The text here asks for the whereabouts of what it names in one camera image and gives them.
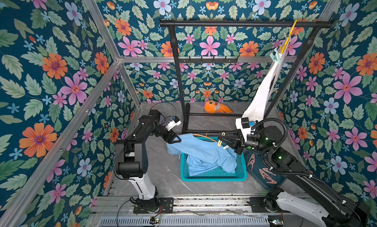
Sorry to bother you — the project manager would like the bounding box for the wooden hanger metal hook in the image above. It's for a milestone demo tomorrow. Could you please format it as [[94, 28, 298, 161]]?
[[192, 123, 219, 142]]

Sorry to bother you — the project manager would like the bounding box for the light blue t-shirt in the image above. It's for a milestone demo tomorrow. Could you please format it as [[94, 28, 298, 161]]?
[[167, 134, 237, 177]]

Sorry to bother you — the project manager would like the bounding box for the white t-shirt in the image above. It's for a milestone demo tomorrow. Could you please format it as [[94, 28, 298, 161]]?
[[242, 55, 285, 121]]

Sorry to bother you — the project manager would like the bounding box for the light green clothespin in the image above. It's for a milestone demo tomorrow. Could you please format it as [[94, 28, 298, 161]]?
[[270, 49, 283, 65]]

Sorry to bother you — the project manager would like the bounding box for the yellow plastic hanger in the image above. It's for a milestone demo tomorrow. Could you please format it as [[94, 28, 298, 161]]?
[[280, 20, 297, 55]]

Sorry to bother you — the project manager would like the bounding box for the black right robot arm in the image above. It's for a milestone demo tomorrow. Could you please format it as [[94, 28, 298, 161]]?
[[218, 118, 370, 227]]

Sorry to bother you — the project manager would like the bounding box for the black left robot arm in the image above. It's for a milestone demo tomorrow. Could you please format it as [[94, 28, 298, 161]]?
[[114, 110, 182, 214]]

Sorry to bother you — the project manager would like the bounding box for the teal basket under shirt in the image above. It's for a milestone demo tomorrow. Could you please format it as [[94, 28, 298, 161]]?
[[180, 137, 247, 182]]

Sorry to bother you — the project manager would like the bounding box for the orange plush fish toy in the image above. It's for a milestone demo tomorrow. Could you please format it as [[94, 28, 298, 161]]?
[[203, 100, 233, 114]]

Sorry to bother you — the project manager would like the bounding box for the dark teal clothespin tray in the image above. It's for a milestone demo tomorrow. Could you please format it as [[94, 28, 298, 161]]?
[[243, 151, 286, 190]]

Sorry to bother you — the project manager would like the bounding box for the black clothes rack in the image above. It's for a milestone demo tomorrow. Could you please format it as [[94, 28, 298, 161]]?
[[159, 20, 333, 134]]

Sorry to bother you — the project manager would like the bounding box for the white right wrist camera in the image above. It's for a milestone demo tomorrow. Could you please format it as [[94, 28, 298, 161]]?
[[235, 117, 251, 141]]

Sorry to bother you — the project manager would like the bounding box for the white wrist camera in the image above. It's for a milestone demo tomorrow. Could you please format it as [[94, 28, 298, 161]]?
[[165, 116, 182, 131], [235, 117, 251, 141]]

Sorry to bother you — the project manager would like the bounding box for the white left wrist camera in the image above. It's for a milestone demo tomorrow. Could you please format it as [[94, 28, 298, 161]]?
[[165, 116, 182, 131]]

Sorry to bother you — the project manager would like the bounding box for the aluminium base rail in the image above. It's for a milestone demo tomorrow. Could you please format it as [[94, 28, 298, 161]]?
[[87, 192, 328, 227]]

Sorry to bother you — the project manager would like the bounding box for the black wall hook rail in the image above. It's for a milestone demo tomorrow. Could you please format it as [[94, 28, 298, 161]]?
[[179, 56, 239, 64]]

